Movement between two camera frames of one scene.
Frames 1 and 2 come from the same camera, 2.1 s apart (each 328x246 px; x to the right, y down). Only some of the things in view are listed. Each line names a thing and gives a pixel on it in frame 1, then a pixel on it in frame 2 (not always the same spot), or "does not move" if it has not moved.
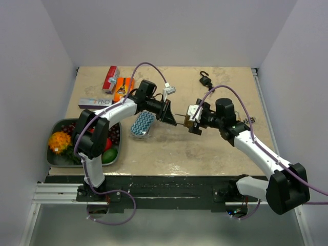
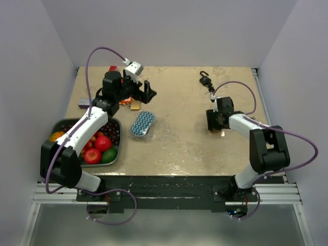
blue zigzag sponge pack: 142,125 does not move
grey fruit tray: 60,149 does not move
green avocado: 109,156 does not move
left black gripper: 167,117 → 145,96
